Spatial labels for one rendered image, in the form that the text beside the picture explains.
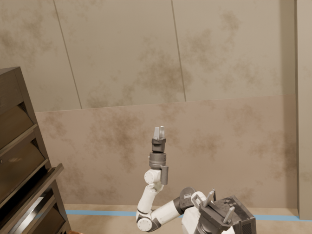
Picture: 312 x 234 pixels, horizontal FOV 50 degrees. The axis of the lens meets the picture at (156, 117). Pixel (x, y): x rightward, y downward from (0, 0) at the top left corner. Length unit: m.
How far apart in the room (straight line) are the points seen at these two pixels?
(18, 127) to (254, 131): 2.26
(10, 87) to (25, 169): 0.51
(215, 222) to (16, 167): 1.41
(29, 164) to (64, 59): 1.73
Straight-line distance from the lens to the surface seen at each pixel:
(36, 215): 2.41
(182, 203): 1.77
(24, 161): 2.29
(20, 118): 2.26
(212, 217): 1.16
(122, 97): 3.61
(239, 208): 1.68
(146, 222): 1.83
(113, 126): 3.78
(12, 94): 2.22
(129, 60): 3.46
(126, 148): 3.85
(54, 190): 2.56
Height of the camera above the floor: 2.41
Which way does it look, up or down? 21 degrees down
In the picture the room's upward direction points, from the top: 10 degrees counter-clockwise
